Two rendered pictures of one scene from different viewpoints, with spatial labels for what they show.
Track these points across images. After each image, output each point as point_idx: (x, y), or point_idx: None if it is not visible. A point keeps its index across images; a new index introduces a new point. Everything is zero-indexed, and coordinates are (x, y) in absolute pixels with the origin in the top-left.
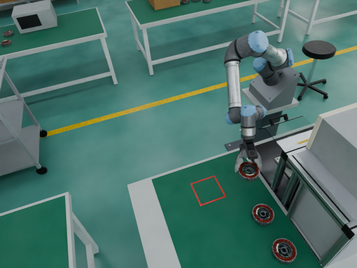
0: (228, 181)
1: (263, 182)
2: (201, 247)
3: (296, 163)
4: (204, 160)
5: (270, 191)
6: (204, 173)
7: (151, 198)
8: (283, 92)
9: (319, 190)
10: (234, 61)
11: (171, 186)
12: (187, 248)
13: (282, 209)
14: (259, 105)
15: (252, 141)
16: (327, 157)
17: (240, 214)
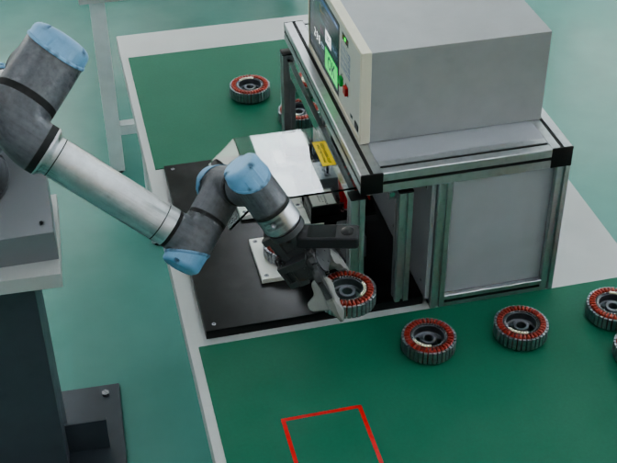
0: (310, 391)
1: (328, 324)
2: None
3: (405, 167)
4: (215, 436)
5: (358, 318)
6: (266, 440)
7: None
8: (47, 183)
9: (479, 157)
10: (59, 134)
11: None
12: None
13: (411, 310)
14: (21, 269)
15: (306, 225)
16: (416, 113)
17: (418, 384)
